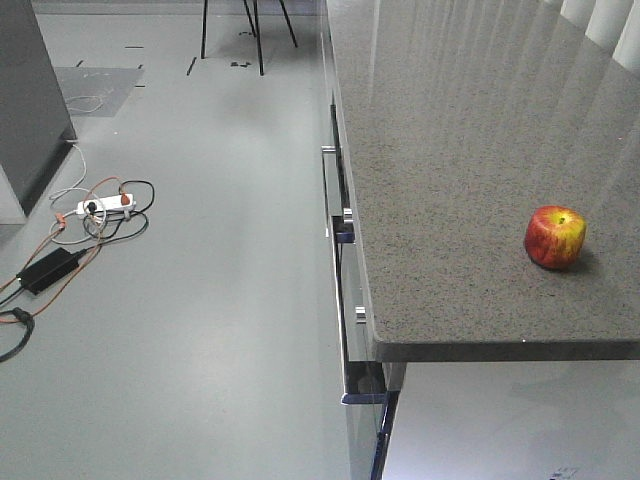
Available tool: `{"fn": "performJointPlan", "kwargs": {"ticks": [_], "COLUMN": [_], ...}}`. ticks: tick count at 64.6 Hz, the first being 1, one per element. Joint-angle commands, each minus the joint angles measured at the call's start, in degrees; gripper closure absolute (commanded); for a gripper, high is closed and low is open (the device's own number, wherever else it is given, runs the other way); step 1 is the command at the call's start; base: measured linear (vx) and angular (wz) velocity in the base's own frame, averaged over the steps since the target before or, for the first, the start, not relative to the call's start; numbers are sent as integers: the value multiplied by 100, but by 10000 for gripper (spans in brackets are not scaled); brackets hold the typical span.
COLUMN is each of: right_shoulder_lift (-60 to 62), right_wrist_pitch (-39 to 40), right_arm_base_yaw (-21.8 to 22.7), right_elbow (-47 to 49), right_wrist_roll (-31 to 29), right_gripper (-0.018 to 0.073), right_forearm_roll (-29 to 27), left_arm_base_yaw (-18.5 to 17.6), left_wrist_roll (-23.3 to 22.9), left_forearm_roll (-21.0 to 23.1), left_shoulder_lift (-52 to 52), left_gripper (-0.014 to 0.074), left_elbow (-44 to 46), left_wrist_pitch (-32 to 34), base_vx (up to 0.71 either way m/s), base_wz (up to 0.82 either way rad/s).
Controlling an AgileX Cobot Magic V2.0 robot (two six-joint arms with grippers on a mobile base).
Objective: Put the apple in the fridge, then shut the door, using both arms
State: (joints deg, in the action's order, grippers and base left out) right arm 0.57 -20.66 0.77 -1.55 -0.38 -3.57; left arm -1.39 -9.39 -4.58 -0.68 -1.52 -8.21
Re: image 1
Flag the red yellow apple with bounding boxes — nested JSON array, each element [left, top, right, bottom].
[[524, 205, 587, 270]]

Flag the grey stone kitchen counter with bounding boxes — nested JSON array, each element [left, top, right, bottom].
[[319, 0, 640, 480]]

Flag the white power strip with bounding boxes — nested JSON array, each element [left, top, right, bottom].
[[75, 193, 136, 217]]

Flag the black metal chair legs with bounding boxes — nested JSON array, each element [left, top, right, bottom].
[[199, 0, 299, 76]]

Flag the black power adapter brick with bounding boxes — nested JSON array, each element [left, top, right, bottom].
[[16, 247, 88, 295]]

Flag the grey floor mat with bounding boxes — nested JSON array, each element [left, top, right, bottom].
[[54, 67, 144, 117]]

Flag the dark grey cabinet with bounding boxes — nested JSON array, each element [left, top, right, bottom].
[[1, 1, 76, 225]]

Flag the chrome drawer handle upper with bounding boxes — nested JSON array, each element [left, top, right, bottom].
[[321, 145, 353, 223]]

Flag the white floor cable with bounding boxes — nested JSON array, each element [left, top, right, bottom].
[[48, 139, 109, 245]]

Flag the black floor cable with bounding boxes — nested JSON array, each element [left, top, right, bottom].
[[0, 179, 156, 363]]

